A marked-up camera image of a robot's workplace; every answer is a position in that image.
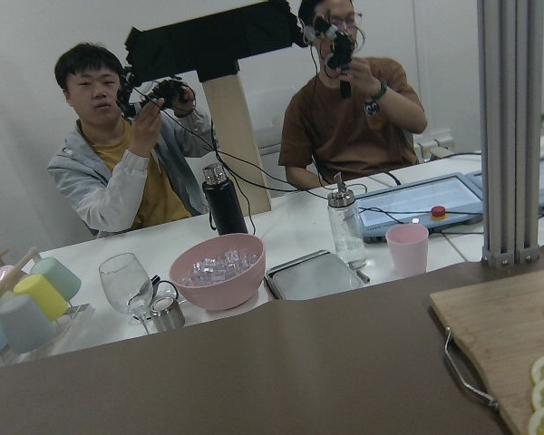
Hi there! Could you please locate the black water bottle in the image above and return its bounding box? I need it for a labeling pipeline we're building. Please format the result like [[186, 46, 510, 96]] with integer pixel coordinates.
[[202, 163, 248, 235]]

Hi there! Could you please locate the pink bowl with ice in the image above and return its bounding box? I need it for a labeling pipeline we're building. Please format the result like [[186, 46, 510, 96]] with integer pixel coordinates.
[[170, 233, 266, 311]]

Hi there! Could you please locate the aluminium frame post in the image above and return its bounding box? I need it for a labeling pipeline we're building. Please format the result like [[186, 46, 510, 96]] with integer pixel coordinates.
[[478, 1, 544, 268]]

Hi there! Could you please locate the steel kitchen scale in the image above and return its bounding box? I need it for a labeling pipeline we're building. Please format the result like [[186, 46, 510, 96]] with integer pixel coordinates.
[[265, 250, 370, 301]]

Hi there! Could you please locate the clear wine glass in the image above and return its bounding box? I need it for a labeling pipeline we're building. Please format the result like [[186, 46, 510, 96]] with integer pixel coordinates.
[[99, 253, 153, 334]]

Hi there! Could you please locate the person in brown shirt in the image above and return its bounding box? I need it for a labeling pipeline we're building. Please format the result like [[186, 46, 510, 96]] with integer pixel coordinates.
[[278, 1, 427, 189]]

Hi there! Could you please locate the small steel jar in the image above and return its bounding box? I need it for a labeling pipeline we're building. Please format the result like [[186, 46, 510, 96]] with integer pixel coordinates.
[[150, 280, 185, 333]]

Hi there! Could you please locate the person in grey jacket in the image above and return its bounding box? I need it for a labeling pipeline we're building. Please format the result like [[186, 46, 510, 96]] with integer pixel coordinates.
[[47, 43, 216, 238]]

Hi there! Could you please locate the glass syrup dispenser bottle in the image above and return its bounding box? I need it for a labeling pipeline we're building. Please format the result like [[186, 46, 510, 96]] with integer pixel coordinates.
[[327, 172, 366, 270]]

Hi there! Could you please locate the bamboo cutting board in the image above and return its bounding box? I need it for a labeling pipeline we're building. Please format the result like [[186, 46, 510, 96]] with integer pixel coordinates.
[[431, 269, 544, 434]]

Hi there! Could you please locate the green plastic cup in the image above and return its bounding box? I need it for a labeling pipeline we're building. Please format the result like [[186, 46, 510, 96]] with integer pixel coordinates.
[[31, 257, 82, 302]]

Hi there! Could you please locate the yellow plastic cup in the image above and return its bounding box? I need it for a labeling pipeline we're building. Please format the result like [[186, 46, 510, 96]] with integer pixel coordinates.
[[14, 275, 68, 322]]

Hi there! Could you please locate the pink plastic cup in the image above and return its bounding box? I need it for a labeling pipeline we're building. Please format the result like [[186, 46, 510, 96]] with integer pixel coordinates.
[[385, 224, 429, 277]]

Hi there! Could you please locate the grey plastic cup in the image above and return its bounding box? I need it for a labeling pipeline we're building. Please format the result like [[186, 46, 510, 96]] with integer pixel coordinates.
[[0, 295, 55, 354]]

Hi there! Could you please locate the black teleoperation rig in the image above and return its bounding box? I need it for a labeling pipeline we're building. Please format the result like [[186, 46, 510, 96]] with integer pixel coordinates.
[[125, 1, 355, 215]]

